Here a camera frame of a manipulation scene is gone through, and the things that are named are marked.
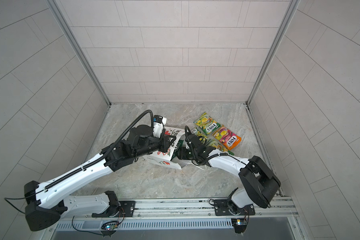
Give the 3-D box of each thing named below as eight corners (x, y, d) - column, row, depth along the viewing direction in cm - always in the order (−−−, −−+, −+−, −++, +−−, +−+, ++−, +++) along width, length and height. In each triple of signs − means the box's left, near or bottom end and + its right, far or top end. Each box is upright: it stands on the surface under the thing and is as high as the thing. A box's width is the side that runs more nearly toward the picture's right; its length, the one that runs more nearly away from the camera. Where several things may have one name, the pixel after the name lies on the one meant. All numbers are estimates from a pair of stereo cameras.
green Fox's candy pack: (208, 136, 100) (208, 133, 97) (193, 122, 107) (193, 120, 105) (219, 127, 105) (220, 124, 102) (204, 115, 112) (205, 112, 109)
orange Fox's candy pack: (231, 152, 92) (233, 150, 90) (212, 136, 100) (213, 133, 97) (241, 141, 97) (243, 139, 95) (222, 127, 105) (223, 124, 102)
